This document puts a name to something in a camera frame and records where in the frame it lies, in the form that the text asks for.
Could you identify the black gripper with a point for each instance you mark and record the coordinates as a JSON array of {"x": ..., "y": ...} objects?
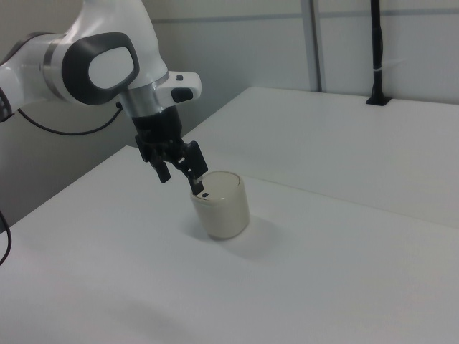
[{"x": 157, "y": 125}]

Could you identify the small cream trash can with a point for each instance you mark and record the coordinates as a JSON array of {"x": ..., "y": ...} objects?
[{"x": 222, "y": 211}]

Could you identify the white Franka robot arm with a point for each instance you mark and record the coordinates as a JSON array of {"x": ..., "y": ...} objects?
[{"x": 107, "y": 68}]

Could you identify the black pole with clamp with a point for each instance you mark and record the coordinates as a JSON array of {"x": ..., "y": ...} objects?
[{"x": 377, "y": 43}]

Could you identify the grey partition frame post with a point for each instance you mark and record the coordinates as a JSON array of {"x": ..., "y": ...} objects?
[{"x": 312, "y": 43}]

